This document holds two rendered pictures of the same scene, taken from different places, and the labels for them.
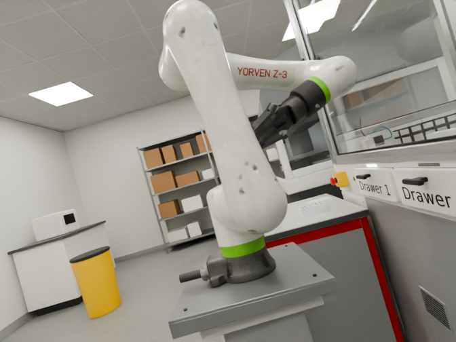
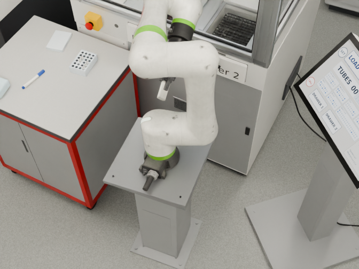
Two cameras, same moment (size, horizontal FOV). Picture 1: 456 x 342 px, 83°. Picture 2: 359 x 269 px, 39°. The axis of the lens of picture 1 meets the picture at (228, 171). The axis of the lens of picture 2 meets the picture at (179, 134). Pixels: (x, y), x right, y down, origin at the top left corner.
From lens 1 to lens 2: 1.86 m
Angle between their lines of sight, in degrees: 78
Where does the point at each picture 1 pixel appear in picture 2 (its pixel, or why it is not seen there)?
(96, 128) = not seen: outside the picture
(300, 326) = not seen: hidden behind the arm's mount
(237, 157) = (213, 118)
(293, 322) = not seen: hidden behind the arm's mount
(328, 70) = (195, 15)
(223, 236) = (167, 150)
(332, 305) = (116, 132)
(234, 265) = (170, 160)
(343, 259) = (122, 97)
